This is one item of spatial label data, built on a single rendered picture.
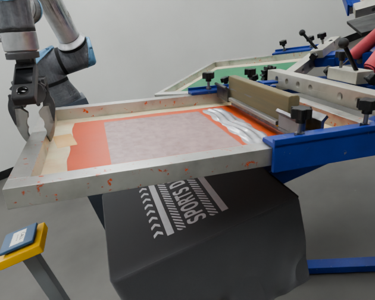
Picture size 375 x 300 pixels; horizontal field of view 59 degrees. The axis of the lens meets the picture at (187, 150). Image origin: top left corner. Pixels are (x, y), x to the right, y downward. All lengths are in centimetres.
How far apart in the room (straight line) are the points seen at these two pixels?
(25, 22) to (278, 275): 86
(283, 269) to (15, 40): 84
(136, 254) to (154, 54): 405
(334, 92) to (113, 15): 387
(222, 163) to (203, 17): 432
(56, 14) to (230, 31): 386
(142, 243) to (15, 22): 58
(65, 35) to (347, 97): 102
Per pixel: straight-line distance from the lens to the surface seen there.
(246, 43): 514
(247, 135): 83
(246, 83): 99
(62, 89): 150
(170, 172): 61
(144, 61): 471
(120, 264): 84
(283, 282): 100
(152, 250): 83
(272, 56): 208
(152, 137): 86
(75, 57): 146
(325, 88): 107
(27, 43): 83
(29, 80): 81
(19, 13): 83
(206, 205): 90
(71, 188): 60
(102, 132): 94
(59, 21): 139
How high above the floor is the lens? 146
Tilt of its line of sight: 24 degrees down
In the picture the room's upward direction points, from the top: 19 degrees counter-clockwise
